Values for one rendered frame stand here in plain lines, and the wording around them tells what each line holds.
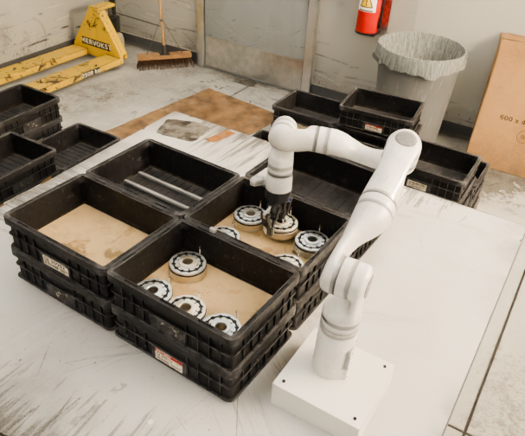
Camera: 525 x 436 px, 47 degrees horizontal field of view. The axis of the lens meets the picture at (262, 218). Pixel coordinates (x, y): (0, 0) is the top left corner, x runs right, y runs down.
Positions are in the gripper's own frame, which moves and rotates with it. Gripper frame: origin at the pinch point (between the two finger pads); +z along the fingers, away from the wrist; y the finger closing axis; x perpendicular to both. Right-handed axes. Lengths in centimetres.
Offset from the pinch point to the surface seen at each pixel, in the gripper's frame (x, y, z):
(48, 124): 170, 47, 39
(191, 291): 4.4, -32.7, 4.7
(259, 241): 3.0, -3.7, 4.5
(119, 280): 13, -49, -5
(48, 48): 349, 184, 78
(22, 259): 53, -50, 8
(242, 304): -9.4, -28.6, 4.6
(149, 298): 3.7, -48.9, -4.8
